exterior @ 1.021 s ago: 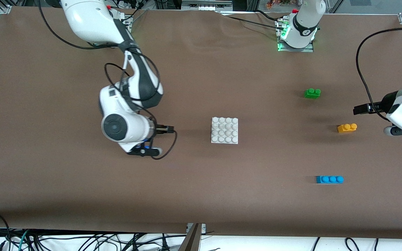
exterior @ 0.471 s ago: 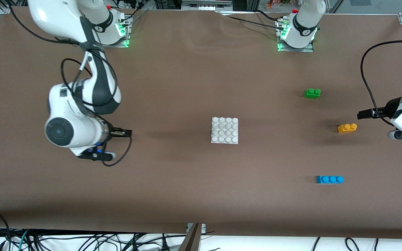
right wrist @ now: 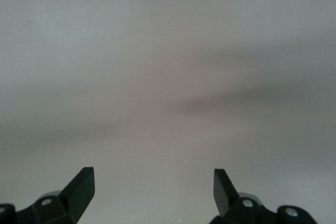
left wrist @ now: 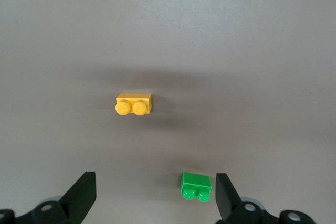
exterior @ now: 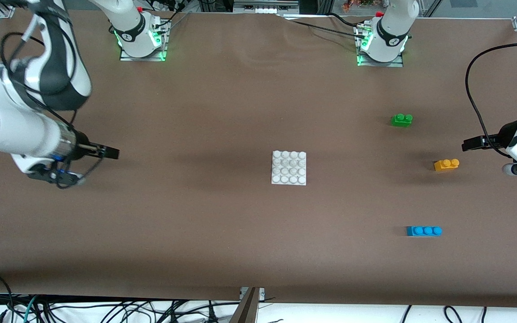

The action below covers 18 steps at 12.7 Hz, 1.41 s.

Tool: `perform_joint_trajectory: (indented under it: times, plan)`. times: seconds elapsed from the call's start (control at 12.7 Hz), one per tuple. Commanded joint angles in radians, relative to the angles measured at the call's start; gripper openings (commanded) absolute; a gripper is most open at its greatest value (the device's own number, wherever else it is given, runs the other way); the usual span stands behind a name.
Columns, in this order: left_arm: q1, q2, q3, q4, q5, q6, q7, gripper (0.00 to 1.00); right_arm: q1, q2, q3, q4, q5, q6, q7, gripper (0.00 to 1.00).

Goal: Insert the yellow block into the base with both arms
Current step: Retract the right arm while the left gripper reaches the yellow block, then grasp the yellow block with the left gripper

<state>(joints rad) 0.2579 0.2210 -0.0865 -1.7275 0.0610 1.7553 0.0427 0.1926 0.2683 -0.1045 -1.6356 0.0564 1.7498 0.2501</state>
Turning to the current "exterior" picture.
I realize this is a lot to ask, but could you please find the yellow two-stud block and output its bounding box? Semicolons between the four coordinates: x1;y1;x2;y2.
434;159;460;172

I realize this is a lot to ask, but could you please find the white studded base plate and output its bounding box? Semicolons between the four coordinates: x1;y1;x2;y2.
271;150;307;186

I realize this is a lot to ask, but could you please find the green two-stud block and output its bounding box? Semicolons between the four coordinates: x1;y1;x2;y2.
390;113;413;128

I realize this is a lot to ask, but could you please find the blue three-stud block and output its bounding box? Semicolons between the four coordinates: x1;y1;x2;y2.
406;226;443;237

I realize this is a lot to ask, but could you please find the brown table cover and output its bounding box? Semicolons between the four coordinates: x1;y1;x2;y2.
0;7;517;308

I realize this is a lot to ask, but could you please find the dark table support beam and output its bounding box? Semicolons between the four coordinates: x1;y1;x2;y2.
228;287;260;323

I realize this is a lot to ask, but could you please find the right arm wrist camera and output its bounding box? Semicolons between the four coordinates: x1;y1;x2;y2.
26;162;86;190

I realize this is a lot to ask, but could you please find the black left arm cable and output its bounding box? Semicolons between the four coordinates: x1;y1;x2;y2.
465;43;517;157

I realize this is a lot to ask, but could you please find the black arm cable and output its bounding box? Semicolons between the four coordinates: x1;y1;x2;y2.
0;0;106;189
465;43;517;157

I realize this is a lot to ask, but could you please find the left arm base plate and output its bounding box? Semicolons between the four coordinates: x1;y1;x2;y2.
355;22;405;68

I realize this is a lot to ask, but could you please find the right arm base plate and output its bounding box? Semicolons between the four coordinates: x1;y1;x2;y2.
119;16;170;62

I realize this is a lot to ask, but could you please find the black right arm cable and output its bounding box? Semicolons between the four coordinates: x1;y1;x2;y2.
0;0;106;189

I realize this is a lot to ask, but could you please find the teal floor cable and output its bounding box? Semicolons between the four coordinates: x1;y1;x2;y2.
14;295;39;323

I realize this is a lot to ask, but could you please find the black cable on table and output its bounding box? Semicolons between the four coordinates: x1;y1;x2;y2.
283;13;367;41

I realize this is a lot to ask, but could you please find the silver table edge bracket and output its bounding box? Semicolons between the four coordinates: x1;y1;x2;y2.
240;287;266;302

